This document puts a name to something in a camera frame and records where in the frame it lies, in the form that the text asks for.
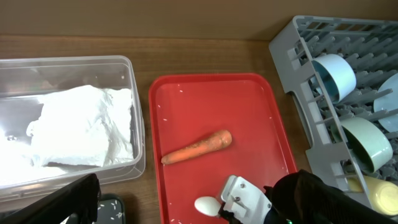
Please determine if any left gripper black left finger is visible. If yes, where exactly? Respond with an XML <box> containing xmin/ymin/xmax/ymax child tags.
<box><xmin>1</xmin><ymin>174</ymin><xmax>101</xmax><ymax>224</ymax></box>

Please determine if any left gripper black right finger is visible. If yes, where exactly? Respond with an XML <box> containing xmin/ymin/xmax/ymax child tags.
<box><xmin>270</xmin><ymin>170</ymin><xmax>396</xmax><ymax>224</ymax></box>

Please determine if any yellow cup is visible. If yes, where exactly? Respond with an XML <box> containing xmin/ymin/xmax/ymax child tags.
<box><xmin>364</xmin><ymin>176</ymin><xmax>398</xmax><ymax>216</ymax></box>

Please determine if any white plastic spoon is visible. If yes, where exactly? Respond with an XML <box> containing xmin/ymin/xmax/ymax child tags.
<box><xmin>194</xmin><ymin>196</ymin><xmax>221</xmax><ymax>217</ymax></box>

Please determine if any green bowl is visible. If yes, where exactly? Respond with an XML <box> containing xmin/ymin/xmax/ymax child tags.
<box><xmin>340</xmin><ymin>117</ymin><xmax>393</xmax><ymax>173</ymax></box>

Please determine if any orange carrot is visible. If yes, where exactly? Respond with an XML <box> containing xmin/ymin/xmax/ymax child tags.
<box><xmin>161</xmin><ymin>130</ymin><xmax>233</xmax><ymax>165</ymax></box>

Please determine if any light blue bowl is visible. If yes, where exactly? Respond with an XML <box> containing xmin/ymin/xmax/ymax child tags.
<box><xmin>312</xmin><ymin>54</ymin><xmax>356</xmax><ymax>104</ymax></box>

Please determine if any light blue plate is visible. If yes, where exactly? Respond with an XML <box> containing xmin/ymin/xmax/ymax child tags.
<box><xmin>373</xmin><ymin>74</ymin><xmax>397</xmax><ymax>133</ymax></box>

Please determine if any grey dishwasher rack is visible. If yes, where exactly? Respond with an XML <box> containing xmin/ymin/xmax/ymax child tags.
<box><xmin>269</xmin><ymin>16</ymin><xmax>397</xmax><ymax>209</ymax></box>

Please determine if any black tray bin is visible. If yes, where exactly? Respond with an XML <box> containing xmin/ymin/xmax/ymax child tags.
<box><xmin>61</xmin><ymin>194</ymin><xmax>126</xmax><ymax>224</ymax></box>

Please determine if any clear plastic bin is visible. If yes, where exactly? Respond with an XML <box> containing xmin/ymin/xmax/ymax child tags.
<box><xmin>1</xmin><ymin>55</ymin><xmax>145</xmax><ymax>207</ymax></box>

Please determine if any red serving tray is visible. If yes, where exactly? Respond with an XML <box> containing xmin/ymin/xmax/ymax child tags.
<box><xmin>149</xmin><ymin>73</ymin><xmax>297</xmax><ymax>223</ymax></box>

